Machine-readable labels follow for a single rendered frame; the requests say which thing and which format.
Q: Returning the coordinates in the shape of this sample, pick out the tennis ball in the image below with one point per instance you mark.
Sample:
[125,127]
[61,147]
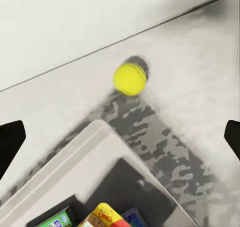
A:
[129,79]

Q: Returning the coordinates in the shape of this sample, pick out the desk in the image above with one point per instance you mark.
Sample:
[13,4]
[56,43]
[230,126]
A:
[176,124]

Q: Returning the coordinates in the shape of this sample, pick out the toy box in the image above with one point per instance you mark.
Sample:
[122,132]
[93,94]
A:
[97,166]

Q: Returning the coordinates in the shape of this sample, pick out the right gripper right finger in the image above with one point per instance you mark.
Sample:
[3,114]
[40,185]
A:
[232,136]

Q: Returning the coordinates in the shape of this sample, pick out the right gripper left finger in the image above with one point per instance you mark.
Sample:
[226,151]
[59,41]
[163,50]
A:
[12,136]

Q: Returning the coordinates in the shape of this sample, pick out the board game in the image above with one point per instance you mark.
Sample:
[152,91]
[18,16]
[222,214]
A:
[104,216]
[64,218]
[134,218]

